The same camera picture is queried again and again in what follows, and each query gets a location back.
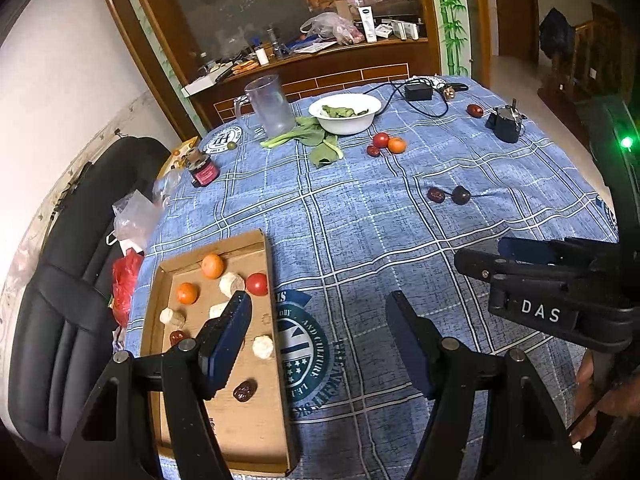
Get white bowl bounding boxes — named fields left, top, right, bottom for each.
left=308, top=93, right=382, bottom=136

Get person's right hand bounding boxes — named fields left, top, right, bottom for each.
left=570, top=351, right=640, bottom=445

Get blue plaid tablecloth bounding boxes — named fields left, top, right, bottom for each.
left=122, top=76, right=621, bottom=480

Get wooden cabinet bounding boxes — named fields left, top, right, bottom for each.
left=92, top=0, right=443, bottom=142

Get clear plastic bag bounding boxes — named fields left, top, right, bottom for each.
left=112, top=187, right=166, bottom=251

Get white tube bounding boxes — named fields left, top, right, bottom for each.
left=360, top=6, right=377, bottom=43

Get green bok choy stalk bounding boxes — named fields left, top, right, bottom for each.
left=260, top=116, right=326, bottom=149

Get translucent plastic bag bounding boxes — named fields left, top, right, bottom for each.
left=300, top=11, right=366, bottom=46

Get green bok choy leaf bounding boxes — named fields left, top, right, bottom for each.
left=309, top=135, right=345, bottom=168

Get flat white box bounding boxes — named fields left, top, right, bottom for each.
left=181, top=76, right=222, bottom=98

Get black leather sofa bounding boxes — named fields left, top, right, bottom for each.
left=7, top=136, right=173, bottom=461

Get clear plastic mug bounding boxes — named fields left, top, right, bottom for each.
left=232, top=74, right=296, bottom=139

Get yellow plate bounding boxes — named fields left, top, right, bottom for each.
left=170, top=136, right=201, bottom=171

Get brown cardboard box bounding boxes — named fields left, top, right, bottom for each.
left=139, top=228, right=302, bottom=477

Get red plastic bag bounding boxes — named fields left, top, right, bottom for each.
left=111, top=249, right=146, bottom=328

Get black power adapter with cable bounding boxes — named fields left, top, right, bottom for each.
left=362, top=75, right=471, bottom=119

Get wooden chair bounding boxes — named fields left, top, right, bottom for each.
left=537, top=2, right=640, bottom=126

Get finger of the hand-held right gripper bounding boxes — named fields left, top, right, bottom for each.
left=454, top=249, right=601, bottom=287
left=497, top=236, right=601, bottom=267

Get dark jar with red label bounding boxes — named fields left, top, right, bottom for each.
left=187, top=149, right=221, bottom=189

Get dark bag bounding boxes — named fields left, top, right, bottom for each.
left=539, top=7, right=576, bottom=61

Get wooden door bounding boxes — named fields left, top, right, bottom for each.
left=490, top=0, right=541, bottom=66

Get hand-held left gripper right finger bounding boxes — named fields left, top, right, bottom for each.
left=385, top=290, right=583, bottom=480

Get green leaves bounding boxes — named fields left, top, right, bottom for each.
left=320, top=104, right=371, bottom=119

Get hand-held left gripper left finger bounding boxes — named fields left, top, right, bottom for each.
left=57, top=290, right=253, bottom=480

